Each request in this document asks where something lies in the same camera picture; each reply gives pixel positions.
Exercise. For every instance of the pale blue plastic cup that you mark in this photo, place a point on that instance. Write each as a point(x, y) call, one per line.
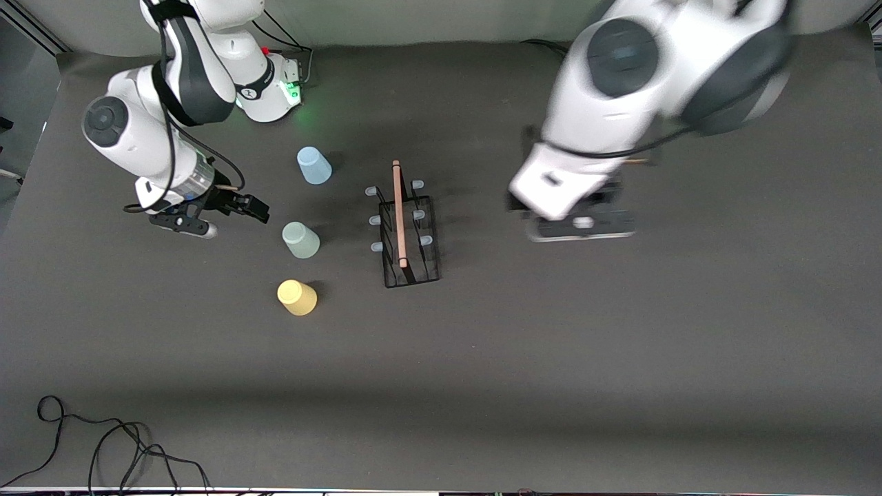
point(314, 167)

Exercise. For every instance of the dark grey table cloth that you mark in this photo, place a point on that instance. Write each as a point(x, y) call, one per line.
point(551, 344)

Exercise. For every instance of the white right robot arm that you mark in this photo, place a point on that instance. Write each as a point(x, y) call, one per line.
point(138, 138)

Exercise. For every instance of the grey metal frame rail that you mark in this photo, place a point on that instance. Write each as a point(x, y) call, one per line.
point(34, 26)

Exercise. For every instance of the pale green plastic cup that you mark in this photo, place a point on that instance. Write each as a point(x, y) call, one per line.
point(301, 240)

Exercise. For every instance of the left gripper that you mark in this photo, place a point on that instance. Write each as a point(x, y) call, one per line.
point(606, 190)

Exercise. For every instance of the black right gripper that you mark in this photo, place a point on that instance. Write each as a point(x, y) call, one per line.
point(222, 198)

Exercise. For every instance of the yellow plastic cup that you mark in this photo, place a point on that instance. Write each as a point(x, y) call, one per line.
point(297, 297)

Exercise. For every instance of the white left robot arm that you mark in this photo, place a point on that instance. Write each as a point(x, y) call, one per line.
point(654, 62)

